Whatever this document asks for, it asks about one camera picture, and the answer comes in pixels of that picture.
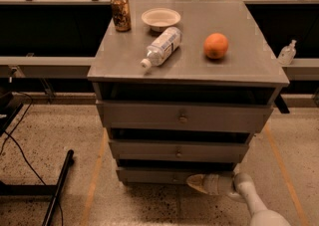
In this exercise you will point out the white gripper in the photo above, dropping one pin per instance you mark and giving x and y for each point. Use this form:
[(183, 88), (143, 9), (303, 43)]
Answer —
[(215, 183)]

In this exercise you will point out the grey bottom drawer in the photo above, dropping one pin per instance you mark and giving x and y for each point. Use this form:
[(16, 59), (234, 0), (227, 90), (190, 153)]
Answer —
[(165, 172)]

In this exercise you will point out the grey drawer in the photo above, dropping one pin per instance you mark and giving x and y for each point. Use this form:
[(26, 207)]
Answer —
[(165, 172), (179, 116), (220, 152)]

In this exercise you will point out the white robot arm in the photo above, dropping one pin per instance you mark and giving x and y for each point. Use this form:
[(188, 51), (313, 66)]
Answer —
[(238, 187)]

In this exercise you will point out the grey middle drawer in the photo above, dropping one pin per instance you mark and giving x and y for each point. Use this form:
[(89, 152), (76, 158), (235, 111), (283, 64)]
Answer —
[(220, 152)]

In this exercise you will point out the grey top drawer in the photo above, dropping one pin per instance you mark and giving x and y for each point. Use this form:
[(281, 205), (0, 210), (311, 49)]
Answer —
[(179, 116)]

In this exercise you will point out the grey wooden drawer cabinet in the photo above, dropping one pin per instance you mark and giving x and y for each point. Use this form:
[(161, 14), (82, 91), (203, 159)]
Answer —
[(248, 74)]

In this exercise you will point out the orange fruit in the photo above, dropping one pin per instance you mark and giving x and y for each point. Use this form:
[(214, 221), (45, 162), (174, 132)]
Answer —
[(215, 46)]

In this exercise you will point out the clear plastic water bottle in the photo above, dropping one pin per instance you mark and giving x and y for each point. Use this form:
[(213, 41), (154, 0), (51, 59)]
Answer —
[(161, 48)]

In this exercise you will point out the clear hand sanitizer bottle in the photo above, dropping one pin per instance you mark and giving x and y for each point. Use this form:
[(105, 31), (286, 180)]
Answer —
[(287, 53)]

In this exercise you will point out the white shallow bowl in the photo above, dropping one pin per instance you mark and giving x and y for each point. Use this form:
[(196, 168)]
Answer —
[(158, 19)]

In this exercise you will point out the gold soda can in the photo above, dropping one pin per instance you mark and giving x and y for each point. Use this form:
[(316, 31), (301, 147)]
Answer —
[(121, 15)]

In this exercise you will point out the black stand leg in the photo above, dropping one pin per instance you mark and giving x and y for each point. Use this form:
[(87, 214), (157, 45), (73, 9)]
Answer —
[(52, 191)]

